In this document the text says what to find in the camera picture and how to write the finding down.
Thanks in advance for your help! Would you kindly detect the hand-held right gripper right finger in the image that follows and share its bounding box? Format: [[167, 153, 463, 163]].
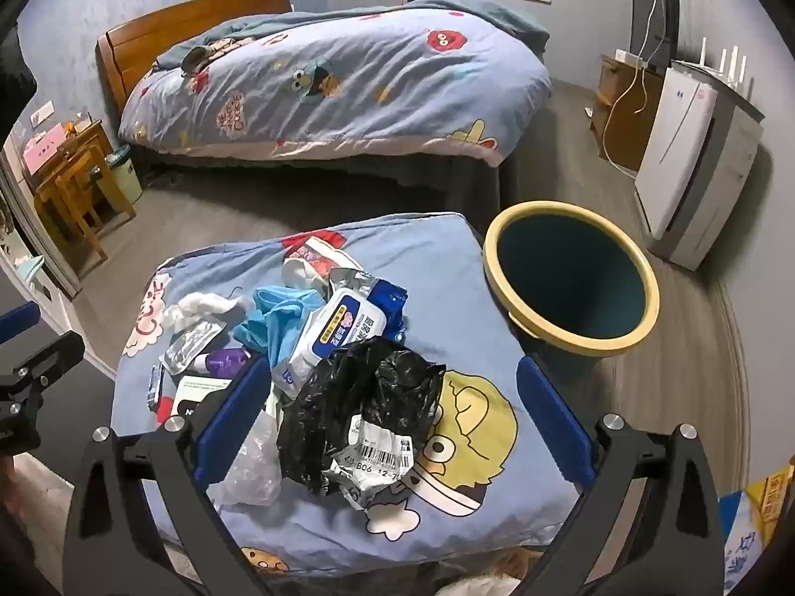
[[515, 354, 726, 596]]

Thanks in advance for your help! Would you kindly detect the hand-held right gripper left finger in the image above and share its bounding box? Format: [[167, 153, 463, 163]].
[[62, 357, 274, 596]]

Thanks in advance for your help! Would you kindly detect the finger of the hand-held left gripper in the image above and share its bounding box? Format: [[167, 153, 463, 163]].
[[0, 301, 39, 341], [0, 330, 85, 448]]

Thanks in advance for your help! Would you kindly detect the clear plastic bag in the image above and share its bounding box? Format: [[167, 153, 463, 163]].
[[208, 385, 288, 508]]

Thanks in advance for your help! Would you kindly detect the purple tube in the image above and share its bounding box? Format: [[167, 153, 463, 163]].
[[192, 348, 257, 381]]

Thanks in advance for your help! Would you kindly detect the silver foil blister pack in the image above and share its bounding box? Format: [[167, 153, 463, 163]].
[[160, 321, 226, 376]]

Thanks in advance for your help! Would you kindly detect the white tissue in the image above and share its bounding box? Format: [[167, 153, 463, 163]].
[[162, 291, 249, 333]]

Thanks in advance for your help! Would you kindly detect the white wet wipe packet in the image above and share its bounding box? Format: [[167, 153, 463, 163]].
[[270, 289, 375, 399]]

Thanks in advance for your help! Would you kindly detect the teal bin with yellow rim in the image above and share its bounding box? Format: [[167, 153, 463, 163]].
[[482, 200, 660, 373]]

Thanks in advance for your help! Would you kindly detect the black courier bag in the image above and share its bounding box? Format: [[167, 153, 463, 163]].
[[276, 336, 448, 510]]

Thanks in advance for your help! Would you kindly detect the red and white packet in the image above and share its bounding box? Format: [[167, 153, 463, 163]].
[[282, 232, 349, 282]]

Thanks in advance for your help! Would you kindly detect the cartoon print cushion cover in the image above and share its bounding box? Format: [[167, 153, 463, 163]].
[[112, 212, 597, 580]]

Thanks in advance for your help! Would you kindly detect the wooden chair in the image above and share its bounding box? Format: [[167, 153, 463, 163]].
[[32, 119, 139, 263]]

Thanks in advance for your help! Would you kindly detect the pink box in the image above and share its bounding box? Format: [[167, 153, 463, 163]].
[[21, 124, 67, 172]]

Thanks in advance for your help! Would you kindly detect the small pale green bin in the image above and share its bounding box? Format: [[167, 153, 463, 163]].
[[104, 146, 146, 207]]

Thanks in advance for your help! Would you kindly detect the cardboard box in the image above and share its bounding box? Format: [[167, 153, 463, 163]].
[[744, 456, 795, 536]]

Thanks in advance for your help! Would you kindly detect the white air purifier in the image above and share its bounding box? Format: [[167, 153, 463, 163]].
[[634, 61, 766, 272]]

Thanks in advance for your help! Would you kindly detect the wooden cabinet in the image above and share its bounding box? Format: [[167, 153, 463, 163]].
[[590, 55, 664, 173]]

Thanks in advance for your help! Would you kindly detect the wooden bed headboard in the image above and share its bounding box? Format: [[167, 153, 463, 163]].
[[96, 0, 294, 125]]

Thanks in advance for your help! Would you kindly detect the cartoon print duvet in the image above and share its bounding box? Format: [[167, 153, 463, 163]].
[[118, 3, 554, 167]]

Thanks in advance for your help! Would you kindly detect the white router with antennas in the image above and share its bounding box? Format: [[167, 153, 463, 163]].
[[680, 37, 751, 99]]

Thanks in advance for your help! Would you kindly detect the black monitor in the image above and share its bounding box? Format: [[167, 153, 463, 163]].
[[629, 0, 682, 71]]

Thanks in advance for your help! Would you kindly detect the grey-blue blanket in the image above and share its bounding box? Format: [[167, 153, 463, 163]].
[[154, 0, 553, 69]]

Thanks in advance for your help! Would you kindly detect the white cable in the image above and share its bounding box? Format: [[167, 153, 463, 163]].
[[601, 0, 662, 176]]

